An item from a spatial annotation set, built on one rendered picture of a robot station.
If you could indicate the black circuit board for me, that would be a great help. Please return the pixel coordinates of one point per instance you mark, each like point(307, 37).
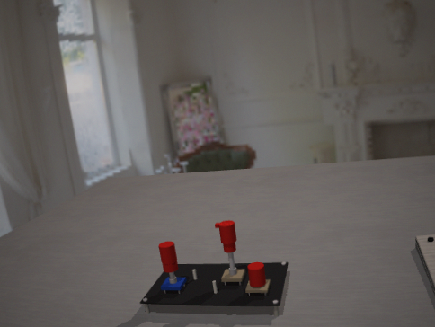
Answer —
point(217, 284)

